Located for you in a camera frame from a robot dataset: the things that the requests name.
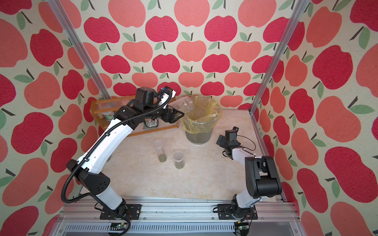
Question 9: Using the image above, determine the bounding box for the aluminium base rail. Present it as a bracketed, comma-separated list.
[50, 197, 305, 236]

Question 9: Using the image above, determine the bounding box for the tall clear jar with beans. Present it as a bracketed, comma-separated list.
[153, 140, 167, 163]

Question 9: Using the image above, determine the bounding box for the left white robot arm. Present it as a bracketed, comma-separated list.
[61, 86, 184, 221]

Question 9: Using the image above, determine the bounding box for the white printed cup on shelf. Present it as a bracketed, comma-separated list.
[102, 111, 114, 121]

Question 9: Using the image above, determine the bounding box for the right aluminium frame post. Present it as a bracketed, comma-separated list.
[250, 0, 310, 116]

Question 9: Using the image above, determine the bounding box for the left aluminium frame post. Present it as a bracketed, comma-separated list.
[47, 0, 111, 99]

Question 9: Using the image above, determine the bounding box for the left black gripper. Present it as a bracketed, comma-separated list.
[144, 101, 185, 123]

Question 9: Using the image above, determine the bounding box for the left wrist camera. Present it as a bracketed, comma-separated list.
[158, 86, 176, 109]

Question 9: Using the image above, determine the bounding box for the glass jar with mung beans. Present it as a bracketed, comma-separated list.
[168, 96, 194, 113]

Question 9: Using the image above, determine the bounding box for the aluminium frame post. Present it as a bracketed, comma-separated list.
[250, 0, 310, 116]
[47, 0, 111, 99]

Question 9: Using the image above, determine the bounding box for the short clear jar with beans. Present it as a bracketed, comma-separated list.
[173, 151, 185, 169]

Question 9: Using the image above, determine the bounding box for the small circuit board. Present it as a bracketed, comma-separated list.
[109, 223, 129, 231]

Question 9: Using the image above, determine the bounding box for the green packet on shelf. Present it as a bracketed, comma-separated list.
[143, 119, 159, 129]

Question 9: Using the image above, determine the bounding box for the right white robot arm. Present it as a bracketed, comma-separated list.
[213, 127, 283, 221]

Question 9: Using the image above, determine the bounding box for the orange wooden shelf rack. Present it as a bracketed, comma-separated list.
[90, 96, 179, 136]

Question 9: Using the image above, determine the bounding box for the grey bin with yellow bag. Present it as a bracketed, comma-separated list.
[180, 95, 222, 145]

